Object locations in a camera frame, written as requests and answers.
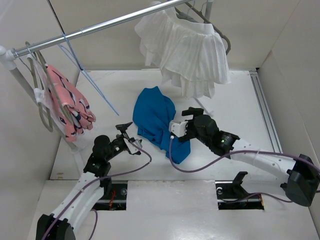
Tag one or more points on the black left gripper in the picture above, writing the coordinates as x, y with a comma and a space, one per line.
123, 127

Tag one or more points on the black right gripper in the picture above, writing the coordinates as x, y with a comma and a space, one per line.
191, 110

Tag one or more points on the blue t shirt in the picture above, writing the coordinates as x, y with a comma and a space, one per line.
152, 114

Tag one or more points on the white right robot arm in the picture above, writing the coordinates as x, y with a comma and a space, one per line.
300, 176

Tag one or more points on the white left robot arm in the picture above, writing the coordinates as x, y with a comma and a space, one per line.
94, 182

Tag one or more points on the grey hanger holding skirt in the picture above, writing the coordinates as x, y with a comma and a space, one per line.
200, 13

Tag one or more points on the grey velvet hanger inner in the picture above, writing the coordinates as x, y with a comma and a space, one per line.
53, 89

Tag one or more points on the grey velvet hanger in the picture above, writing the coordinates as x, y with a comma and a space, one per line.
53, 89
39, 94

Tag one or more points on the grey velvet hanger outer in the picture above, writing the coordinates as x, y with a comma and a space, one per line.
39, 94

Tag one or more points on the pink shark print garment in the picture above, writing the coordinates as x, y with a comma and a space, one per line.
75, 103

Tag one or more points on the white pleated skirt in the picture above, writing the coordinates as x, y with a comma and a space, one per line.
190, 55

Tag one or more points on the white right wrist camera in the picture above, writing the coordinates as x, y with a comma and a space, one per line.
179, 129

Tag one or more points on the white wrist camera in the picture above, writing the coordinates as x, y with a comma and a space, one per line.
131, 146
179, 129

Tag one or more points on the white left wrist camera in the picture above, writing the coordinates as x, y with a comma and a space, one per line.
131, 146

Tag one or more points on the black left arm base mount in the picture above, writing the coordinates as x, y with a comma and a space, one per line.
116, 200

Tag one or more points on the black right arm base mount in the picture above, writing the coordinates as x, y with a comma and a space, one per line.
232, 196

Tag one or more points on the aluminium rail right edge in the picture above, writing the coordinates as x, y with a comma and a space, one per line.
266, 114

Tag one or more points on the silver clothes rack rail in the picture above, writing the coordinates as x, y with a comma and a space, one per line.
93, 28

